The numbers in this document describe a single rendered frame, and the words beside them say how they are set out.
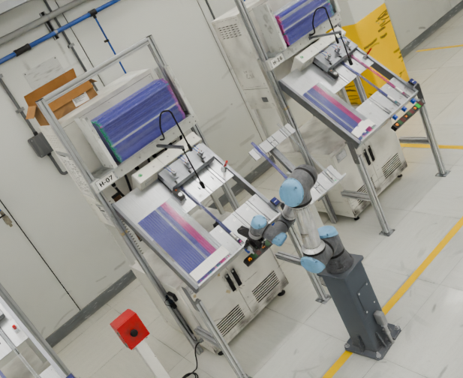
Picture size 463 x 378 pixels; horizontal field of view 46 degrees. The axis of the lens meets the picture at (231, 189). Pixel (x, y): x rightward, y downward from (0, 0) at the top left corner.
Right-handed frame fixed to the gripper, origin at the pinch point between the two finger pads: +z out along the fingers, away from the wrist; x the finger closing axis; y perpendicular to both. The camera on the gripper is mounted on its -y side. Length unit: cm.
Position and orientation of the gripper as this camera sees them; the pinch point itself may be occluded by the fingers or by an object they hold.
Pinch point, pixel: (248, 247)
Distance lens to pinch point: 303.9
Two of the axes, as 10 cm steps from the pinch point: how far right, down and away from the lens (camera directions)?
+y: 7.1, 6.2, -3.3
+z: -0.8, 5.3, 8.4
